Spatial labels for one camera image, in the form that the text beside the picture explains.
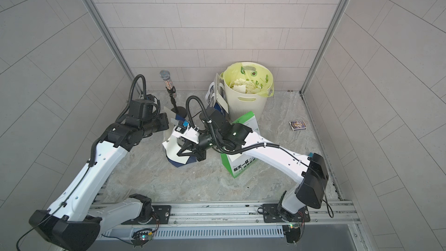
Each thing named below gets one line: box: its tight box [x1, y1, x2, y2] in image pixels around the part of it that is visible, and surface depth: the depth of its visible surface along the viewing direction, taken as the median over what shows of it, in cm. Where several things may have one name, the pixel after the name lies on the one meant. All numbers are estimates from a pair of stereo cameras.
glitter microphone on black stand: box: [159, 69, 188, 119], surface depth 89 cm
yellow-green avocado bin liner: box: [220, 62, 275, 98], surface depth 96 cm
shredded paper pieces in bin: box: [228, 77, 263, 95], surface depth 101 cm
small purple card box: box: [288, 119, 308, 132], surface depth 100 cm
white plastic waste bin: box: [223, 62, 274, 123], surface depth 95 cm
